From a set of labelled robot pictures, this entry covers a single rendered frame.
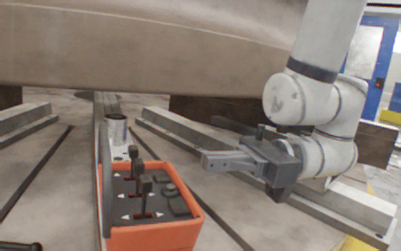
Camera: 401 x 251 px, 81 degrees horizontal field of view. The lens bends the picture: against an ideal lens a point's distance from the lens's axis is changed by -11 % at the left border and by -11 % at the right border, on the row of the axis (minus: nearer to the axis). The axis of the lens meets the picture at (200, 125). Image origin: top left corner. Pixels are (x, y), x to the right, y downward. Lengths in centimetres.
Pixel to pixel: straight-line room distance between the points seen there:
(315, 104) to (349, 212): 108
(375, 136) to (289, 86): 222
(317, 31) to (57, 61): 80
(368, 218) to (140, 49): 127
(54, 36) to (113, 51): 20
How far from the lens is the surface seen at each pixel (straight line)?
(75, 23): 96
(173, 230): 36
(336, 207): 149
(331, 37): 43
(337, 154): 58
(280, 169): 44
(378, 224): 147
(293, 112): 42
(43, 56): 98
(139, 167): 40
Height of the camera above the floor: 103
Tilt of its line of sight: 16 degrees down
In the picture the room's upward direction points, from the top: 9 degrees clockwise
